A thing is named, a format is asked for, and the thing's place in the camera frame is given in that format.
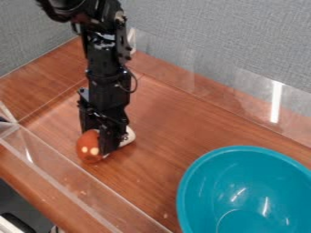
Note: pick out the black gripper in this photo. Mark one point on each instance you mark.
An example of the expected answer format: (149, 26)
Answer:
(101, 108)

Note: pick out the red and white toy mushroom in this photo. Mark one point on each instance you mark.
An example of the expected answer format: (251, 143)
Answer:
(87, 146)

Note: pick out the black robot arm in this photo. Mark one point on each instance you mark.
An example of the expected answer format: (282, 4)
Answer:
(99, 22)

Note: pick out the blue plastic bowl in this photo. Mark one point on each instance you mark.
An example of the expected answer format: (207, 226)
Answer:
(244, 189)

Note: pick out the clear acrylic barrier wall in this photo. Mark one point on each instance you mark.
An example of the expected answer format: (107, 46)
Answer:
(183, 115)

